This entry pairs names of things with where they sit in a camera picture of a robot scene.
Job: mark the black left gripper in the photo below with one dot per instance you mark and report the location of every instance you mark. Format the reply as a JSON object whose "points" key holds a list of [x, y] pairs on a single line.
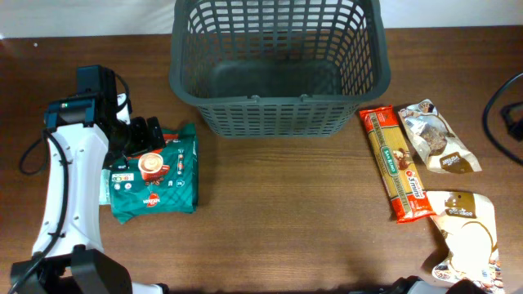
{"points": [[146, 133]]}

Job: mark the green Nescafe coffee bag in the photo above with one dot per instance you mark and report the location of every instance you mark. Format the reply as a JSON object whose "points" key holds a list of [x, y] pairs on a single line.
{"points": [[160, 181]]}

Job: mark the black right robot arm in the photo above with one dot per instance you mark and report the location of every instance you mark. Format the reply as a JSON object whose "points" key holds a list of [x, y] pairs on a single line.
{"points": [[416, 285]]}

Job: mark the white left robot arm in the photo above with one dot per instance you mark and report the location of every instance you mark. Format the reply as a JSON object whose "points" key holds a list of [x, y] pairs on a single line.
{"points": [[68, 256]]}

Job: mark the pale green wrapped bar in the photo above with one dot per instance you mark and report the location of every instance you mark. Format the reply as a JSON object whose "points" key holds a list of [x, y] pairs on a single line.
{"points": [[104, 195]]}

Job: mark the grey plastic basket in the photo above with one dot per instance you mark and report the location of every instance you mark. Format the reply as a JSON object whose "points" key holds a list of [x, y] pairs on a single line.
{"points": [[278, 68]]}

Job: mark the orange spaghetti packet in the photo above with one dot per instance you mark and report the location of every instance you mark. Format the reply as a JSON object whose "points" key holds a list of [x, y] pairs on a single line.
{"points": [[399, 174]]}

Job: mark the small beige snack pouch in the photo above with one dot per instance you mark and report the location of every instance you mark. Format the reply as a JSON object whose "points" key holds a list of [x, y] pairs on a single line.
{"points": [[435, 141]]}

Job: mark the large beige snack bag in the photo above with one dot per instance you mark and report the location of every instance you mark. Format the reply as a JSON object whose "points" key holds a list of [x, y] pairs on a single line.
{"points": [[467, 224]]}

